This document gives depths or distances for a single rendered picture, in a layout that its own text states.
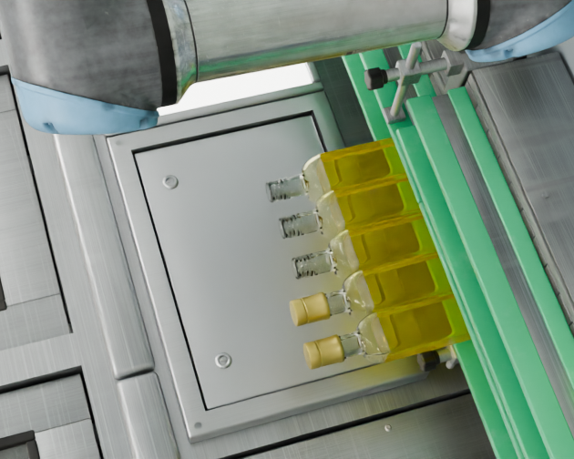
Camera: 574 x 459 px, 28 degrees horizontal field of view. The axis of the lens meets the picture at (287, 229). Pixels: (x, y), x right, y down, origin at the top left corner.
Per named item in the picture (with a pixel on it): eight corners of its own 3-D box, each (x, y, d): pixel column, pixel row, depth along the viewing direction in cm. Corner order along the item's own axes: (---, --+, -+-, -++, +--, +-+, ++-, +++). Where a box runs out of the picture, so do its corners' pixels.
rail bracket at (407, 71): (437, 96, 156) (351, 116, 153) (466, 23, 141) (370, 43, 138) (445, 115, 154) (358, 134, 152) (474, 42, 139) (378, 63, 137)
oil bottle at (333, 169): (438, 143, 161) (294, 176, 156) (446, 122, 156) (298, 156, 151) (452, 177, 159) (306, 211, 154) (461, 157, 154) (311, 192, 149)
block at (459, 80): (487, 77, 155) (440, 88, 154) (506, 37, 147) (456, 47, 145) (497, 99, 154) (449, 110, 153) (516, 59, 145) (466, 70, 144)
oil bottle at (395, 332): (499, 290, 152) (347, 330, 147) (510, 274, 146) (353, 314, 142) (515, 329, 149) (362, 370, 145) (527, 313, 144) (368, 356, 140)
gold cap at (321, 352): (346, 360, 141) (312, 369, 140) (341, 362, 145) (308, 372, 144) (338, 331, 142) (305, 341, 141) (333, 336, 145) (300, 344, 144)
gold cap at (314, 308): (326, 320, 147) (294, 329, 146) (319, 293, 147) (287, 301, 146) (332, 317, 143) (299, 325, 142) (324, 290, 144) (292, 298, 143)
